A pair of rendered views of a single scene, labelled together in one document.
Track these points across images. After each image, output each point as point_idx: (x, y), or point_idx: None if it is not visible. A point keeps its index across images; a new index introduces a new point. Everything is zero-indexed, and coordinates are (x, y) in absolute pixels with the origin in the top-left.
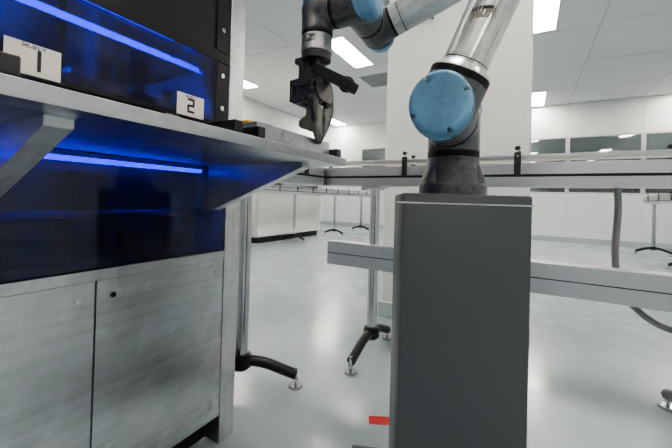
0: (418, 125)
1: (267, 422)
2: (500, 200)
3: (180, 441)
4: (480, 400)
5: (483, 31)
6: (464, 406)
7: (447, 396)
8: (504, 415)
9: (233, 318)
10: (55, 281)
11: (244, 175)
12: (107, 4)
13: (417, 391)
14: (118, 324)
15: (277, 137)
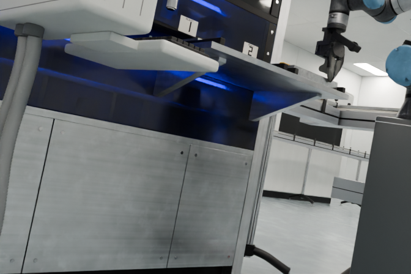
0: (389, 75)
1: None
2: None
3: (207, 271)
4: (409, 251)
5: None
6: (398, 252)
7: (388, 244)
8: None
9: (251, 201)
10: (176, 137)
11: (277, 98)
12: None
13: (369, 238)
14: (194, 173)
15: (304, 74)
